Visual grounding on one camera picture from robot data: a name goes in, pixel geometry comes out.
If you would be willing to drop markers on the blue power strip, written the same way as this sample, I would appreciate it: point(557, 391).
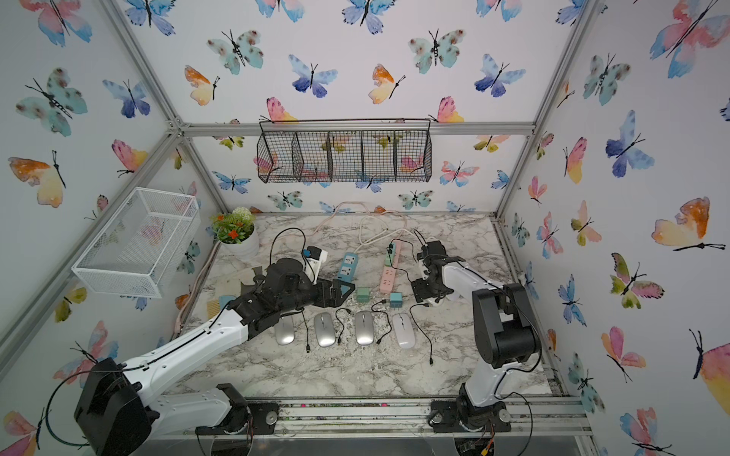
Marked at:
point(348, 266)

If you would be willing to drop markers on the blue yellow dustpan brush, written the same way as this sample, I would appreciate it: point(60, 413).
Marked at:
point(214, 306)

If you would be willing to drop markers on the white mouse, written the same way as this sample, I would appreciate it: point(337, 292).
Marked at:
point(404, 331)

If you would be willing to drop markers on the potted plant white pot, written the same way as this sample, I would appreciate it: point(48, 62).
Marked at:
point(237, 232)

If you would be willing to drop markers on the white mesh wall basket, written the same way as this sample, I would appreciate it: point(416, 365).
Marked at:
point(141, 245)

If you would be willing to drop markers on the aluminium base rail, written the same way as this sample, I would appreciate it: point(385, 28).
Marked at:
point(318, 418)

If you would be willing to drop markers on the pink power strip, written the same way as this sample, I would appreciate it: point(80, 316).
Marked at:
point(389, 274)

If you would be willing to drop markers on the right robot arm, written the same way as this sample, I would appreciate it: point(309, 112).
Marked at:
point(505, 338)

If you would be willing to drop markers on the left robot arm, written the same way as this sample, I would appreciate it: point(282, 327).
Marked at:
point(123, 405)

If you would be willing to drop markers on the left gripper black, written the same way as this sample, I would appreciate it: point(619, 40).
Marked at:
point(334, 293)

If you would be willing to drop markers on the black wire wall basket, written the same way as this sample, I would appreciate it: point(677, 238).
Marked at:
point(345, 151)

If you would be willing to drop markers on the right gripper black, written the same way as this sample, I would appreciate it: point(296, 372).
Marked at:
point(419, 291)

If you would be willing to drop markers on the grey mouse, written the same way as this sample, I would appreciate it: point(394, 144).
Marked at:
point(325, 330)

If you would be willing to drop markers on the silver mouse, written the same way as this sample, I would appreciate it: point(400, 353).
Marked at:
point(285, 331)
point(364, 328)

